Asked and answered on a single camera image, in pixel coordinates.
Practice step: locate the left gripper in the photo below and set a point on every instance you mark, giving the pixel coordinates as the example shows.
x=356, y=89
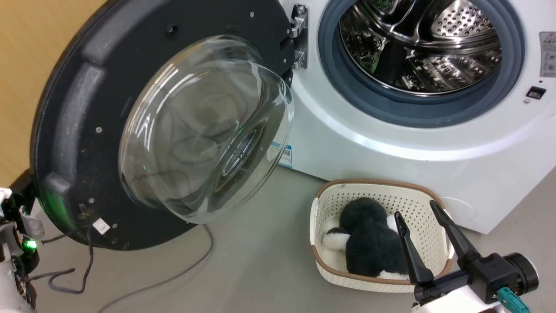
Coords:
x=19, y=234

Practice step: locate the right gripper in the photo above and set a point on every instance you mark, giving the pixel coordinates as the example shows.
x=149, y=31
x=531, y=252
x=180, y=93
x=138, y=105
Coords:
x=491, y=274

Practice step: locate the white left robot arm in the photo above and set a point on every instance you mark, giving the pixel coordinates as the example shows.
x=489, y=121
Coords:
x=8, y=291

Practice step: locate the small white door tag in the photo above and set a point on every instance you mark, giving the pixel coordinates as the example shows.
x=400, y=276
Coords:
x=100, y=226

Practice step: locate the white front-load washing machine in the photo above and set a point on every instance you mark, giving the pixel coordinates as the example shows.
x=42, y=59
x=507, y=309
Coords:
x=391, y=148

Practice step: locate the dark grey round washer door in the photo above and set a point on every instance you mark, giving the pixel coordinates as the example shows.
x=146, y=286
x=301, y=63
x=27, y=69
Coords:
x=87, y=87

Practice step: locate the grey rubber door gasket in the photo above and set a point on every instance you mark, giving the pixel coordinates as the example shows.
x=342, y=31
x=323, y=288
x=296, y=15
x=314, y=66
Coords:
x=347, y=89

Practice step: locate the black door latch slot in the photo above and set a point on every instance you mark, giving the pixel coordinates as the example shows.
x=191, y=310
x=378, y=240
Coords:
x=536, y=92

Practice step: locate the metal door hinge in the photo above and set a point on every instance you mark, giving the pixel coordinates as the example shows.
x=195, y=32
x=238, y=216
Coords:
x=299, y=26

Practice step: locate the white perforated laundry basket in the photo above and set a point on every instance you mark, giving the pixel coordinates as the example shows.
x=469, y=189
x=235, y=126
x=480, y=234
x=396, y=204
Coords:
x=419, y=204

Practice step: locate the black and white plush toy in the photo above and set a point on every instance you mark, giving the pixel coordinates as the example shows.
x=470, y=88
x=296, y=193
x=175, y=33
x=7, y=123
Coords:
x=369, y=245

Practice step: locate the blue white product sticker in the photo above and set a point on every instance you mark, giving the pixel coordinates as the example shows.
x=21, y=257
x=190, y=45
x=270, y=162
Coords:
x=286, y=156

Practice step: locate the perforated steel washer drum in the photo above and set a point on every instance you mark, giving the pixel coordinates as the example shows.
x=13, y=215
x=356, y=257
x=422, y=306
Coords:
x=456, y=26

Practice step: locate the grey warning label sticker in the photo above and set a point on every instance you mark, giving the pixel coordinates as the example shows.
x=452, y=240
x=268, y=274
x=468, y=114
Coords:
x=548, y=54

